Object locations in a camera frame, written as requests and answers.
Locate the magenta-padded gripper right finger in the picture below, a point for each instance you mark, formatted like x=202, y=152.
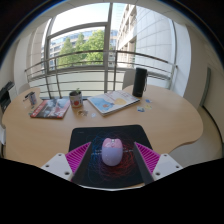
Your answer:
x=165, y=163

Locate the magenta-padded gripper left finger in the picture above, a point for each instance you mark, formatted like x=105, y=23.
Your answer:
x=58, y=163

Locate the pink and purple computer mouse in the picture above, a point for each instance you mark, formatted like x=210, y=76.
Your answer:
x=112, y=151

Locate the black patterned mouse pad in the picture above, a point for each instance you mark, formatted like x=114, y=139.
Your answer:
x=110, y=131

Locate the red covered magazine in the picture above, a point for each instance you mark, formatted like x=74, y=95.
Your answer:
x=51, y=108

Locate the printed cup with plant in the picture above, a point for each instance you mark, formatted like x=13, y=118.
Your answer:
x=76, y=99

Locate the dark blue small case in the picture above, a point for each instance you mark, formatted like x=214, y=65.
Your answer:
x=26, y=96

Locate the light blue covered book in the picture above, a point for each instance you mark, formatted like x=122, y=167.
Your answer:
x=113, y=101

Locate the white chair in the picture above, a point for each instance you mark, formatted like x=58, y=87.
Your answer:
x=25, y=88
x=129, y=79

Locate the black cylindrical speaker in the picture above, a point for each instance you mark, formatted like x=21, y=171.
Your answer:
x=139, y=81

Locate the black office printer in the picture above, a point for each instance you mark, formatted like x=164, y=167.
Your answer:
x=6, y=95

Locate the metal balcony railing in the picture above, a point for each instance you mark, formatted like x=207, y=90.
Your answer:
x=83, y=53

